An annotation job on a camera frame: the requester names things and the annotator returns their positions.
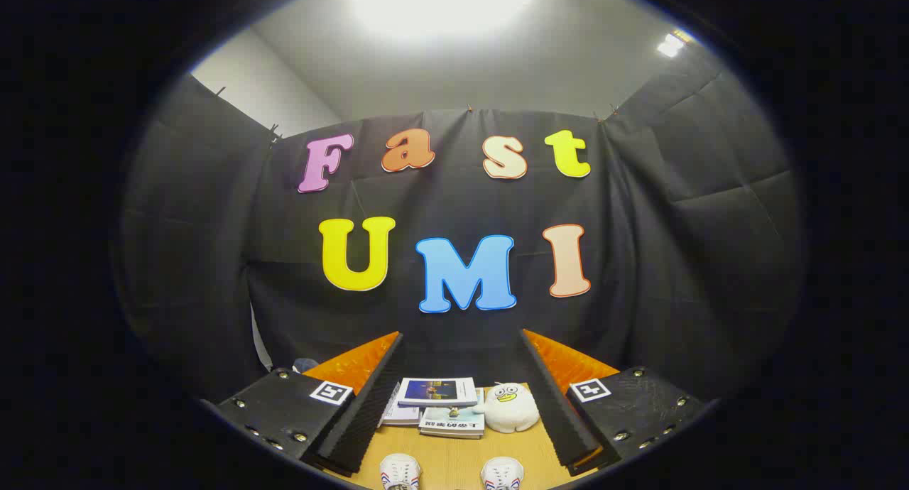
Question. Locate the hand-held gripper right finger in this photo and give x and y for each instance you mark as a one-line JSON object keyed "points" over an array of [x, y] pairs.
{"points": [[561, 412]]}

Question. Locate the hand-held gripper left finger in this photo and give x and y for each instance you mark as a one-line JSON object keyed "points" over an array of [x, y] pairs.
{"points": [[369, 412]]}

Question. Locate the white striped canvas shoe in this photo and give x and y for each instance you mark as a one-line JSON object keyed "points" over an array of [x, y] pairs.
{"points": [[502, 474], [400, 472]]}

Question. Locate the plain white book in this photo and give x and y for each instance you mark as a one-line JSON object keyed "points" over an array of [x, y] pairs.
{"points": [[401, 413]]}

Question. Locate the white duck plush toy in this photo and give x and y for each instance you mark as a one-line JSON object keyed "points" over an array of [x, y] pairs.
{"points": [[508, 408]]}

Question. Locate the blue picture cover book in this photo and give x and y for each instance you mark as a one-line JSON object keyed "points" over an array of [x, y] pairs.
{"points": [[437, 390]]}

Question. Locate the blue cloth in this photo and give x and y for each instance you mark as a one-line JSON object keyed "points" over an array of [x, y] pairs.
{"points": [[305, 364]]}

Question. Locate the teal cover book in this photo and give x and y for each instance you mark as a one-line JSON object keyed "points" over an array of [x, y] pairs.
{"points": [[452, 422]]}

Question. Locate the small ceiling light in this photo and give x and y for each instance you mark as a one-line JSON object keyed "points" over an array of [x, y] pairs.
{"points": [[671, 44]]}

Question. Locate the large ceiling light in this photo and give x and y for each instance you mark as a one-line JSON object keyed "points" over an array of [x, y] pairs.
{"points": [[440, 0]]}

